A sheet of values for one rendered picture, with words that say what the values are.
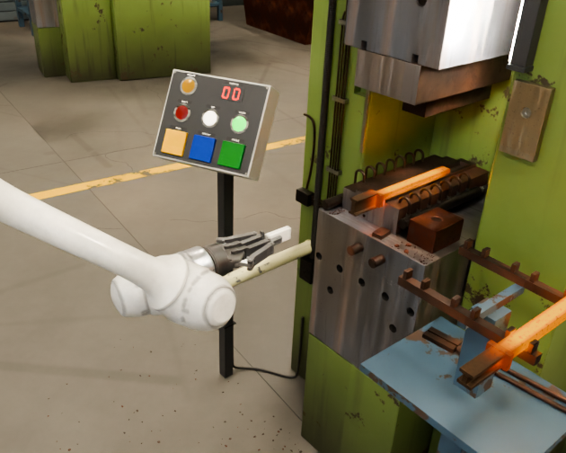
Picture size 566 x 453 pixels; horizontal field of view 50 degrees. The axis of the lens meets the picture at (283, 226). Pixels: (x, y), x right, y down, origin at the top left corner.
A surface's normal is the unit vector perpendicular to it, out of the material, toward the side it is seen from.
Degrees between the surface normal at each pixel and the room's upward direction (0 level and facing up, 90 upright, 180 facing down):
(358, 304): 90
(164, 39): 90
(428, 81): 90
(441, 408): 0
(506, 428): 0
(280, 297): 0
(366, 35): 90
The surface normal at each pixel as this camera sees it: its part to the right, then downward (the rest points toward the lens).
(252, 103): -0.33, -0.07
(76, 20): 0.47, 0.44
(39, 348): 0.04, -0.87
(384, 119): 0.66, 0.39
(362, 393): -0.76, 0.29
